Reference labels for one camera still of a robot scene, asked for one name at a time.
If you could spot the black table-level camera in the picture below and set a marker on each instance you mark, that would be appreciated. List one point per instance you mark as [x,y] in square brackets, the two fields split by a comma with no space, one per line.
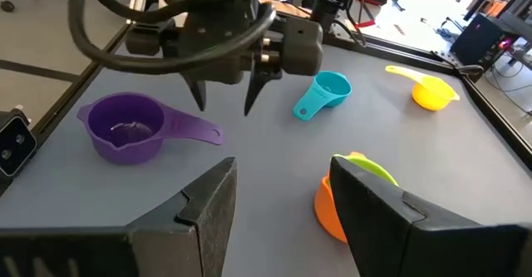
[14,144]

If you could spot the green measuring cup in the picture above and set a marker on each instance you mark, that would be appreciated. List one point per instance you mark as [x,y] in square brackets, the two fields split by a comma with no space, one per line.
[370,164]

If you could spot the orange measuring cup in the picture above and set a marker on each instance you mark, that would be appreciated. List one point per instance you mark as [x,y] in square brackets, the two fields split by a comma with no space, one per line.
[326,210]

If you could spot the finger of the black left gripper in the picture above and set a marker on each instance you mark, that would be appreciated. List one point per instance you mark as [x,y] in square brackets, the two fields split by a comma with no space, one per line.
[198,92]
[257,85]

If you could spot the teal measuring cup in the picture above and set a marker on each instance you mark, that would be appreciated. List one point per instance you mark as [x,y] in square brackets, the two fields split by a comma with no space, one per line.
[328,90]

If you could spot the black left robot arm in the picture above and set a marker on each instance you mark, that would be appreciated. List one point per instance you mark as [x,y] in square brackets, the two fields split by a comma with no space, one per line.
[328,2]

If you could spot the black computer with pink light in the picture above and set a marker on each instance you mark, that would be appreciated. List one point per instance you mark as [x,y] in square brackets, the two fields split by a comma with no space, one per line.
[478,40]

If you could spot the purple measuring cup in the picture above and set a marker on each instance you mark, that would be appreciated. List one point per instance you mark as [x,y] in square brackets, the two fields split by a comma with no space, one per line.
[124,148]

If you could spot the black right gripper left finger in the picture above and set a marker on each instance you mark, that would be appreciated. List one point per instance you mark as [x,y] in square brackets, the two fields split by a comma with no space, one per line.
[187,235]

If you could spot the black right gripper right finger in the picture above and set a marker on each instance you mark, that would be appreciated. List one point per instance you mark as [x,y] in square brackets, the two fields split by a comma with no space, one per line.
[395,235]

